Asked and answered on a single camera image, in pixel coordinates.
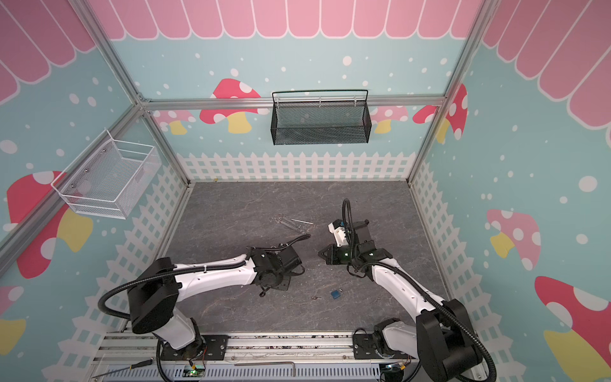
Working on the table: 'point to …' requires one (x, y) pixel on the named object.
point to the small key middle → (315, 298)
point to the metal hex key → (301, 221)
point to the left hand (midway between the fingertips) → (280, 284)
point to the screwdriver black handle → (130, 368)
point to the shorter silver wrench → (279, 219)
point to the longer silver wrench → (303, 231)
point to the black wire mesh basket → (314, 117)
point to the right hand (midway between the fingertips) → (319, 253)
